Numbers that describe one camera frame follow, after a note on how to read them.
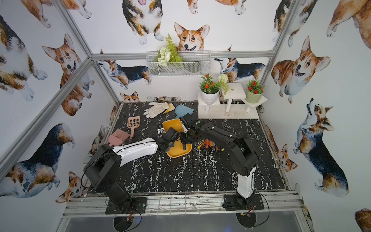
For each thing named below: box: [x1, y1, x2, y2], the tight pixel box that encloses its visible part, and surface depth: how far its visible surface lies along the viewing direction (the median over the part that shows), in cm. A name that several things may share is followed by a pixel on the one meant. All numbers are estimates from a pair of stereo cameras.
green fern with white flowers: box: [155, 32, 184, 67], surface depth 82 cm
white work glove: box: [142, 101, 170, 119], surface depth 116 cm
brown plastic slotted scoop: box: [127, 116, 141, 139], surface depth 109 cm
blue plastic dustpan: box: [173, 104, 194, 120], surface depth 120 cm
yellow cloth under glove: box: [163, 101, 176, 114], surface depth 119 cm
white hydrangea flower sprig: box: [217, 73, 230, 96], surface depth 92 cm
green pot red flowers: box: [245, 78, 265, 104], surface depth 95 cm
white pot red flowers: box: [199, 72, 221, 106], surface depth 91 cm
